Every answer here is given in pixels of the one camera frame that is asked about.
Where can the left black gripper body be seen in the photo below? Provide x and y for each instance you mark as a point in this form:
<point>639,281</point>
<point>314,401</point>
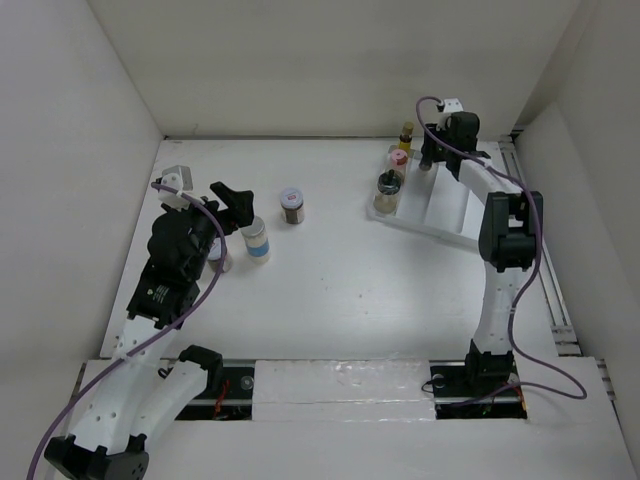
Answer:
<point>207,229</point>

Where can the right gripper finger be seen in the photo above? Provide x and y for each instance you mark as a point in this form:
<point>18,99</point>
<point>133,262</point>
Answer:
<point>451,159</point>
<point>429,149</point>

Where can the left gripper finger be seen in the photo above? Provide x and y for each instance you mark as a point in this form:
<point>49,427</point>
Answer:
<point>239,204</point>
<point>230,222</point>

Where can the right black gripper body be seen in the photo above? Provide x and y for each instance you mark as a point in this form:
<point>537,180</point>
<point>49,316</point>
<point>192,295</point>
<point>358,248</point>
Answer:
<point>431,127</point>

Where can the yellow label sauce bottle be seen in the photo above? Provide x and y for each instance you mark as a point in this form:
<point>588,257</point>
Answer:
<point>406,136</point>

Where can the blue label white bottle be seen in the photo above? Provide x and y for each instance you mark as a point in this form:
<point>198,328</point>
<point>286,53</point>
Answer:
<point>256,241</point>

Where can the pink lid spice jar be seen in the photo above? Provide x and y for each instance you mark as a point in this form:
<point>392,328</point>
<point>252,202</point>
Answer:
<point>398,161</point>

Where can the black grinder cap jar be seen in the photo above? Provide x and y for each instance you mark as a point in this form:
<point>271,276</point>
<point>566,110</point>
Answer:
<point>389,184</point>

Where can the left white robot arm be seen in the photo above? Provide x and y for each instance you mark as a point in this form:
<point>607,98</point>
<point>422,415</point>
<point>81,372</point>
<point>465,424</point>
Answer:
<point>135,400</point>

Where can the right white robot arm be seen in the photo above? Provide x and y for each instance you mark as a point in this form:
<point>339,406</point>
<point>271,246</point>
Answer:
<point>509,245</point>

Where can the silver lid jar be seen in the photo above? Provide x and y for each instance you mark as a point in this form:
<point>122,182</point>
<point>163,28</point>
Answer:
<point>216,260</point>

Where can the white divided tray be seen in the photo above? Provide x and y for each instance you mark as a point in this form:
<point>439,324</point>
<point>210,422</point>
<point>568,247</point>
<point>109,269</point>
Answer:
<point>433,203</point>

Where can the white lid spice jar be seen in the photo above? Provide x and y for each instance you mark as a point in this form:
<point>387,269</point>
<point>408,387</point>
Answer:
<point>292,204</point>

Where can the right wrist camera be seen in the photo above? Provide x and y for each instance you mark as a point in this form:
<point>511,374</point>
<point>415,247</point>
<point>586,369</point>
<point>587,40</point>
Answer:
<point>447,107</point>

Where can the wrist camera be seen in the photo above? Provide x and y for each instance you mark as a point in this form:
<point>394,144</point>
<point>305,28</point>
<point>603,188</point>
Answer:
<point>447,107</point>
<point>178,179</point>

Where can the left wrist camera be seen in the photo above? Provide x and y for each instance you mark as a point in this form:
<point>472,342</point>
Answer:
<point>178,179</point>

